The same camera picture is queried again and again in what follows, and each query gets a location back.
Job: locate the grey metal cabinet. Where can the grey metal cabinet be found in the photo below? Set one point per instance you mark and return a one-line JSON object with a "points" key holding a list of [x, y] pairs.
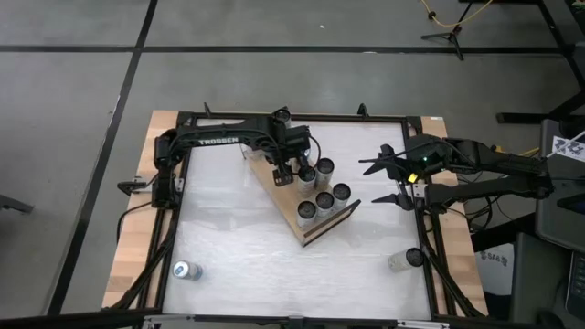
{"points": [[555, 219]]}

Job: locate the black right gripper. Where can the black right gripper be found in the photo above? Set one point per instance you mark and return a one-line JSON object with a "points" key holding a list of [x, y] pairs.
{"points": [[425, 155]]}

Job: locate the black tripod stand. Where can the black tripod stand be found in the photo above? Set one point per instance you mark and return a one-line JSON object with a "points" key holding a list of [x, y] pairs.
{"points": [[457, 45]]}

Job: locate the black desk base bar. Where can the black desk base bar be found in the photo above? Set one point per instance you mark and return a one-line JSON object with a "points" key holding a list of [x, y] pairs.
{"points": [[525, 118]]}

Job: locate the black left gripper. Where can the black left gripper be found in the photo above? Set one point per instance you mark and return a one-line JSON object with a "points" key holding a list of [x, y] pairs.
{"points": [[292, 141]]}

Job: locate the white printed marker sheet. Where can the white printed marker sheet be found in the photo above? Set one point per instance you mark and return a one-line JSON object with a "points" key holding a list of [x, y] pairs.
{"points": [[569, 148]]}

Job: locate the dark grey bin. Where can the dark grey bin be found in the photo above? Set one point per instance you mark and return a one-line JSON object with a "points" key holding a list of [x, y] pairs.
{"points": [[539, 283]]}

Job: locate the silver camera mounting bar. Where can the silver camera mounting bar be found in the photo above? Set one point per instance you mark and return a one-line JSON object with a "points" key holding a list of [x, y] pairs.
{"points": [[173, 320]]}

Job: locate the Celsius Arctic Vibe can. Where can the Celsius Arctic Vibe can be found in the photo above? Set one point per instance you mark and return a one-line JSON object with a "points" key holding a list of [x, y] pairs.
{"points": [[324, 210], [307, 185], [340, 201]]}

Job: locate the black frame clamp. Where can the black frame clamp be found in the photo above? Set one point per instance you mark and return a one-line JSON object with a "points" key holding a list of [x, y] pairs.
{"points": [[363, 110], [208, 110]]}

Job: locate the wooden shelf black metal frame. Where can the wooden shelf black metal frame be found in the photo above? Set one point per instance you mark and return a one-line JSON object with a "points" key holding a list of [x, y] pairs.
{"points": [[285, 201]]}

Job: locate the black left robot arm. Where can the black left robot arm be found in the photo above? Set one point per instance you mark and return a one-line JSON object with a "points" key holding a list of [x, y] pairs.
{"points": [[219, 141]]}

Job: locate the Celsius Tropical Vibe can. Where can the Celsius Tropical Vibe can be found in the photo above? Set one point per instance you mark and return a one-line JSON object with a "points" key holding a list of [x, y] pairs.
{"points": [[324, 176]]}

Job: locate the black floor stand foot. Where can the black floor stand foot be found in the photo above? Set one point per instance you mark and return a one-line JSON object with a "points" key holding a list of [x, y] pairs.
{"points": [[16, 204]]}

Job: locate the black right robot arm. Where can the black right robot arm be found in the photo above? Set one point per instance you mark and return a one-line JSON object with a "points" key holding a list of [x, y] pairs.
{"points": [[503, 160]]}

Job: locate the white labelled box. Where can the white labelled box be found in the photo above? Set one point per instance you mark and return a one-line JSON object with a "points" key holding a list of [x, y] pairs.
{"points": [[496, 274]]}

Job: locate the white Celsius can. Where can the white Celsius can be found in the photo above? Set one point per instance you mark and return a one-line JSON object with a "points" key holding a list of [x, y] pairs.
{"points": [[402, 261], [306, 219]]}

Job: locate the black table frame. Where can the black table frame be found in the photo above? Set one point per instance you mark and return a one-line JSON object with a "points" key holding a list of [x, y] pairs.
{"points": [[343, 117]]}

